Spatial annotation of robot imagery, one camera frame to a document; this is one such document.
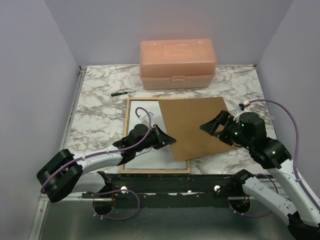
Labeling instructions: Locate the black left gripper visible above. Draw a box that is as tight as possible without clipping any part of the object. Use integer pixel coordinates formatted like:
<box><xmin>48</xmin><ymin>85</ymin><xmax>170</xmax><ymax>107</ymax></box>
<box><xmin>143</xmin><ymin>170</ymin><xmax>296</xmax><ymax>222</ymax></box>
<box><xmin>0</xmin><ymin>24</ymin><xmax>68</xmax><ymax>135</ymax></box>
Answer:
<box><xmin>135</xmin><ymin>124</ymin><xmax>176</xmax><ymax>153</ymax></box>

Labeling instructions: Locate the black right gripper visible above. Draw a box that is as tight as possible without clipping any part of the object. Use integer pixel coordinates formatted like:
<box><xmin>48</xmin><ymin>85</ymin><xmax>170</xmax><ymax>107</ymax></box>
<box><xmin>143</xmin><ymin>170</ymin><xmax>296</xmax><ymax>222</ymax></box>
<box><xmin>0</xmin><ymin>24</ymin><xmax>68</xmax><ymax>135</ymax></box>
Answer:
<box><xmin>200</xmin><ymin>108</ymin><xmax>253</xmax><ymax>149</ymax></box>

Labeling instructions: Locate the glossy photo print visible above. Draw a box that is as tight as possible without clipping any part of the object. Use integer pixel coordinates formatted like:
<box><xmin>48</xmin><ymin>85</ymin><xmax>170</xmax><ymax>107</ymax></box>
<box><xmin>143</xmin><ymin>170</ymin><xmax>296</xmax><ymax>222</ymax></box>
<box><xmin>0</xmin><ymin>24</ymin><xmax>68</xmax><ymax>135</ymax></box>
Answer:
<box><xmin>124</xmin><ymin>99</ymin><xmax>189</xmax><ymax>171</ymax></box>

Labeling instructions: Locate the brown cardboard backing sheet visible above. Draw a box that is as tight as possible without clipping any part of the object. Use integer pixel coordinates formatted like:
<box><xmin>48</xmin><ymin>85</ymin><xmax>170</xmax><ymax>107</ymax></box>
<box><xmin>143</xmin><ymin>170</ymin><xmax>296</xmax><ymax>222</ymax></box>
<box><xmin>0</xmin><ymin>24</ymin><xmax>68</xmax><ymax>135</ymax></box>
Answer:
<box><xmin>158</xmin><ymin>97</ymin><xmax>238</xmax><ymax>162</ymax></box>

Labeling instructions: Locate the rectangular picture frame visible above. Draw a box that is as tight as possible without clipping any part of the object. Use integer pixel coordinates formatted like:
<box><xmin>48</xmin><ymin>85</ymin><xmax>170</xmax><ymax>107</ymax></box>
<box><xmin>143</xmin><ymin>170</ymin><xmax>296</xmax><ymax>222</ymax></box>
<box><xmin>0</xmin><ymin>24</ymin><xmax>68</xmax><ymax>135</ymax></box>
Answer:
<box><xmin>119</xmin><ymin>96</ymin><xmax>191</xmax><ymax>175</ymax></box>

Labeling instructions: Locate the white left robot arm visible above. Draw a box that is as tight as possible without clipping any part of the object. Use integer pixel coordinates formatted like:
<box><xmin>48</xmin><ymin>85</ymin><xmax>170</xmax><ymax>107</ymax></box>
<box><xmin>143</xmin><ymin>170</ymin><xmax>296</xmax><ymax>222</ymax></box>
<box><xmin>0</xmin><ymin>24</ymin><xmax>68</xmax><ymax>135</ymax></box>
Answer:
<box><xmin>36</xmin><ymin>123</ymin><xmax>177</xmax><ymax>203</ymax></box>

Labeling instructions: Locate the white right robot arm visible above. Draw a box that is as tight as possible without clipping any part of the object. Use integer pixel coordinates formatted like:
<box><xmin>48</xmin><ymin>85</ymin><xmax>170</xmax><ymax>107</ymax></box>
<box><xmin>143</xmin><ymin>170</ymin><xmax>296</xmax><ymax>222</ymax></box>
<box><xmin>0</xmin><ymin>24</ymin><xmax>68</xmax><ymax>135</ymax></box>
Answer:
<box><xmin>199</xmin><ymin>110</ymin><xmax>320</xmax><ymax>240</ymax></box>

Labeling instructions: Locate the small green black screwdriver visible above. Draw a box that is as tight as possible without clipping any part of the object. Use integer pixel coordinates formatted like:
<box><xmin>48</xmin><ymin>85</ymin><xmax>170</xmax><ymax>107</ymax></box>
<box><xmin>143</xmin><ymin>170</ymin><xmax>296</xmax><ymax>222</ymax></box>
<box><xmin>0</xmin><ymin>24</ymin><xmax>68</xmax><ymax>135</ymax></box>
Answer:
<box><xmin>110</xmin><ymin>91</ymin><xmax>133</xmax><ymax>97</ymax></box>

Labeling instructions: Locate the orange translucent plastic toolbox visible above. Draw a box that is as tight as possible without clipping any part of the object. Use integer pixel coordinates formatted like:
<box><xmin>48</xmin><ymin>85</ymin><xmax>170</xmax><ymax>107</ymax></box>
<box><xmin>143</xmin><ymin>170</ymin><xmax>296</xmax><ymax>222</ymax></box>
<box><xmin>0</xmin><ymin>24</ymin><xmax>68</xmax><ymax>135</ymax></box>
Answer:
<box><xmin>139</xmin><ymin>38</ymin><xmax>217</xmax><ymax>90</ymax></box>

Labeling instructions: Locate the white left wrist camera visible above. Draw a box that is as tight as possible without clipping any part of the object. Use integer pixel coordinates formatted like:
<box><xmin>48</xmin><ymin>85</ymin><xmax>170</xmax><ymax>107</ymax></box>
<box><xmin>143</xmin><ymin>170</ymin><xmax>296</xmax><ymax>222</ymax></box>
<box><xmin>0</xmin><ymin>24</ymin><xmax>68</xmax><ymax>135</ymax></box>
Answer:
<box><xmin>138</xmin><ymin>112</ymin><xmax>154</xmax><ymax>125</ymax></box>

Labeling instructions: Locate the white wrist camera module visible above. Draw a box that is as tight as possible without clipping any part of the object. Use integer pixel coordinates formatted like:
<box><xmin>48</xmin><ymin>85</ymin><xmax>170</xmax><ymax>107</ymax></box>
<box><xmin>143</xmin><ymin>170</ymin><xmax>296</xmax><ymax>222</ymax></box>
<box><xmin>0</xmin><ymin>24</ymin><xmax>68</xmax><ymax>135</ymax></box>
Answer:
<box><xmin>238</xmin><ymin>100</ymin><xmax>251</xmax><ymax>111</ymax></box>

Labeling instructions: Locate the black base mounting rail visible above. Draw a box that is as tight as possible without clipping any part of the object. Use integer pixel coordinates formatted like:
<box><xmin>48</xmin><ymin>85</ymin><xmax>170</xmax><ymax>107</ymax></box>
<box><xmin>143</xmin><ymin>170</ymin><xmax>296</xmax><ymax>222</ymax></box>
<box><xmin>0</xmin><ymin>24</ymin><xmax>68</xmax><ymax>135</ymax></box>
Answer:
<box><xmin>49</xmin><ymin>172</ymin><xmax>261</xmax><ymax>210</ymax></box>

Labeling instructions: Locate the aluminium extrusion frame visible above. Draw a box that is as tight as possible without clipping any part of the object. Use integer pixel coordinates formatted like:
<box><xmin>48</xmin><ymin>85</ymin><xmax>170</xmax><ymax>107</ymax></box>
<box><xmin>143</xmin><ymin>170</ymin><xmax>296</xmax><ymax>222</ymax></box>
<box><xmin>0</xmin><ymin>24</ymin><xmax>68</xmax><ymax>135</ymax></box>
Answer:
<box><xmin>30</xmin><ymin>65</ymin><xmax>291</xmax><ymax>240</ymax></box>

